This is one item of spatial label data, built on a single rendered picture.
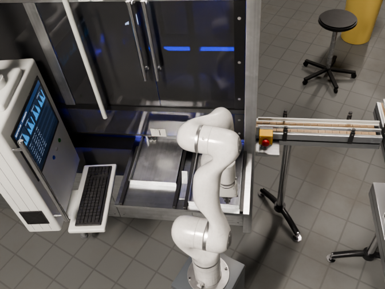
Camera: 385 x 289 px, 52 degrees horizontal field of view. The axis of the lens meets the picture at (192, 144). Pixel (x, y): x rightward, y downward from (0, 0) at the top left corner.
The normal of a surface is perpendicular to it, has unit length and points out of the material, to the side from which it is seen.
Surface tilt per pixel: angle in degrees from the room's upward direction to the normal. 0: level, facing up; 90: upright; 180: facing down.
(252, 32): 90
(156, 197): 0
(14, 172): 90
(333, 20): 0
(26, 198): 90
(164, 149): 0
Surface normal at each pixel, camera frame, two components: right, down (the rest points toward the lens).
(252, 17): -0.14, 0.74
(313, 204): -0.08, -0.67
